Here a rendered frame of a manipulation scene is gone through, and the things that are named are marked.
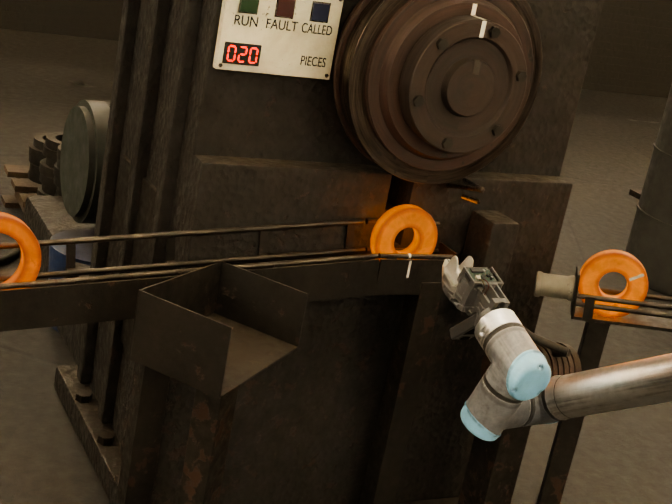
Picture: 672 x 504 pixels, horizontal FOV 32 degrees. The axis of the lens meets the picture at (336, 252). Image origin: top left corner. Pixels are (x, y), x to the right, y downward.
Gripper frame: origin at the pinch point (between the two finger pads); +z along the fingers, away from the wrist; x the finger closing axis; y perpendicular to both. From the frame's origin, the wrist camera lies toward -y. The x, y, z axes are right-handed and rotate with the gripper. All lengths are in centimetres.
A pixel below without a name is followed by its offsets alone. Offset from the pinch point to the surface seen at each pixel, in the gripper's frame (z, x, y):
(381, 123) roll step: 20.6, 15.0, 21.0
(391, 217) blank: 18.0, 5.4, -1.1
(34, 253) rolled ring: 15, 82, -10
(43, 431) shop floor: 44, 62, -93
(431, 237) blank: 16.5, -5.9, -5.2
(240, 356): -14, 49, -11
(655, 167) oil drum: 167, -222, -80
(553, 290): 3.6, -34.6, -9.6
